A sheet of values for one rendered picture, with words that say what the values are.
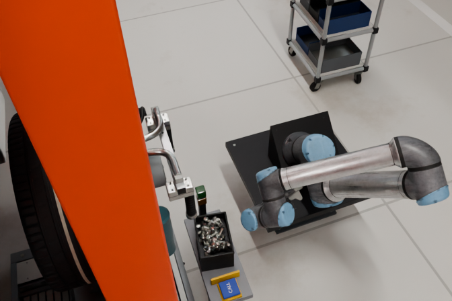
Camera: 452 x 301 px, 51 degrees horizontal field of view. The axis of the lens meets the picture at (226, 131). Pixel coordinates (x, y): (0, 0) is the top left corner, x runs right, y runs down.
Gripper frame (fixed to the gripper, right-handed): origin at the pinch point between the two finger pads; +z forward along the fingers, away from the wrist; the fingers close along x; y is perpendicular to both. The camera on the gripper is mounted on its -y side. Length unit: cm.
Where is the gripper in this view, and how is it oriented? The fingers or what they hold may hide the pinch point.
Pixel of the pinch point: (292, 195)
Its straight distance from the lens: 223.2
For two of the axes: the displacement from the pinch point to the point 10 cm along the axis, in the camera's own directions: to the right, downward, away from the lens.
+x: 4.9, -6.9, -5.3
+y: 5.9, 7.1, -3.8
